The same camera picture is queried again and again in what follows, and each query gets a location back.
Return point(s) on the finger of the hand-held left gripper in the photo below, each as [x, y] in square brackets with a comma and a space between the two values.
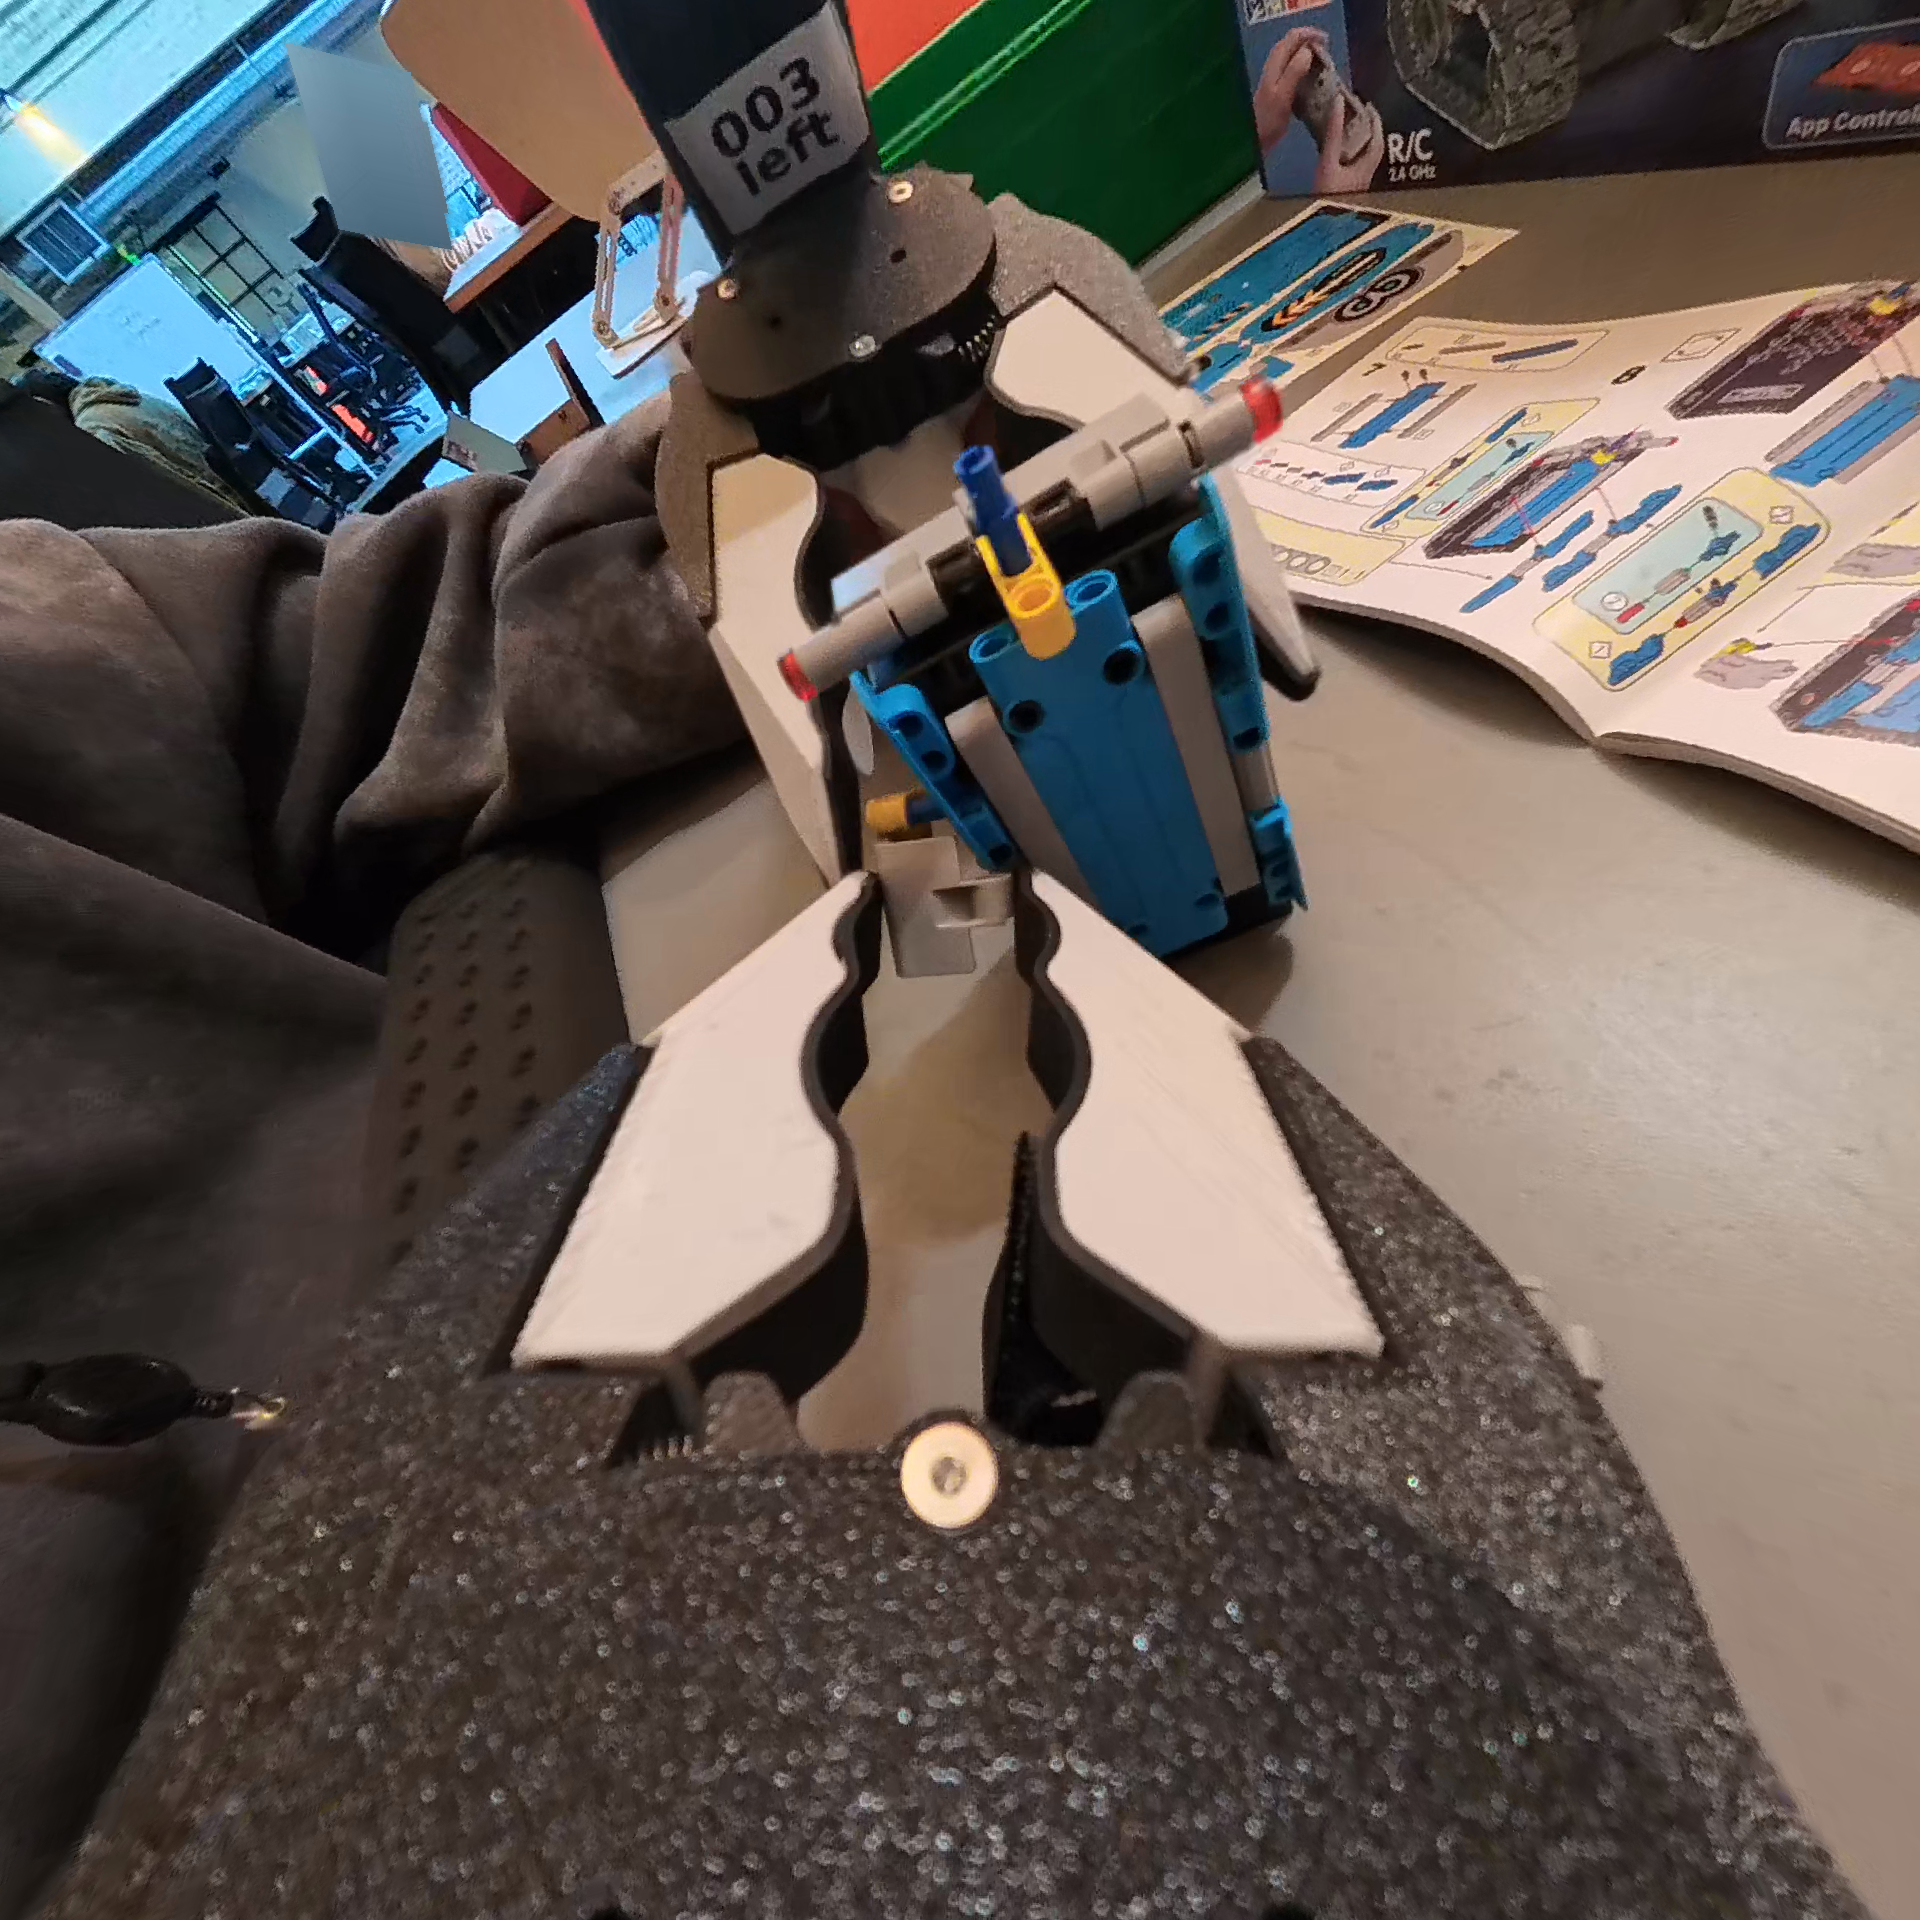
[1075, 374]
[765, 572]

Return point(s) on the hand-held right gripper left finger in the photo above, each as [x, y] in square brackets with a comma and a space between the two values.
[691, 1201]

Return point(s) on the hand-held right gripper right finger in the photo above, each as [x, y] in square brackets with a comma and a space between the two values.
[1200, 1201]

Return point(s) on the yellow toy brick connector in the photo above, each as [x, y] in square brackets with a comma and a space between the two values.
[892, 811]

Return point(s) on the grey blue toy brick assembly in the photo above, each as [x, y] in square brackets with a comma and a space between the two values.
[1111, 720]

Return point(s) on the brick instruction booklet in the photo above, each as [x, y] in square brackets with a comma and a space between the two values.
[1681, 539]

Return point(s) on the grey desk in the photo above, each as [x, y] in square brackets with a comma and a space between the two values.
[1591, 1140]

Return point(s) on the green plastic bin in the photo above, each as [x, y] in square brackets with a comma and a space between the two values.
[1052, 121]

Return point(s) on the blue sticker sheet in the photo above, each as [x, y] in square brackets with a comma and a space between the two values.
[1322, 285]

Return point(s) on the black perforated pad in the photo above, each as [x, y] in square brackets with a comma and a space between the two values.
[481, 1020]

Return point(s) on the orange plastic carrier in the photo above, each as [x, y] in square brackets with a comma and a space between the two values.
[900, 30]

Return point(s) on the tan board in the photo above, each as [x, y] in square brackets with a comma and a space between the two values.
[540, 105]

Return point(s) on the black office chair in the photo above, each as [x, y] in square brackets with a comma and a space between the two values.
[392, 300]

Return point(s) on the toy robot kit box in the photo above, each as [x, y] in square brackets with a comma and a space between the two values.
[1621, 76]

